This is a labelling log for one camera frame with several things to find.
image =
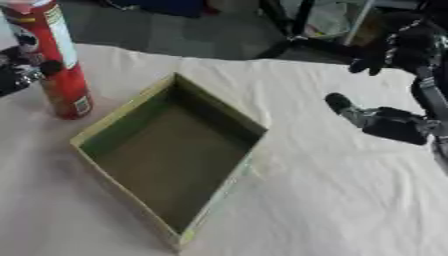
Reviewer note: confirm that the tan cardboard box green inside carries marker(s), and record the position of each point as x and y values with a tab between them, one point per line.
169	160

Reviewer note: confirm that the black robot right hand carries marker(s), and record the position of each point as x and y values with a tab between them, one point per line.
402	43

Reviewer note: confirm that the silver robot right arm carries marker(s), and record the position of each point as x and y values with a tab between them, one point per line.
442	153

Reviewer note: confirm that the white plastic bag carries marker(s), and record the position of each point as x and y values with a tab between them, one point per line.
326	20

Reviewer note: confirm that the black tripod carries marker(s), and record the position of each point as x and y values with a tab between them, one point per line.
298	36

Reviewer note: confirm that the red cylindrical can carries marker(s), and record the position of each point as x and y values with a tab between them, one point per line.
65	86

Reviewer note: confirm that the dark blue bag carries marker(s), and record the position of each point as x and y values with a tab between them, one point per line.
157	6

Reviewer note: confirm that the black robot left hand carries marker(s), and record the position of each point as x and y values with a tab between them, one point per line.
16	76

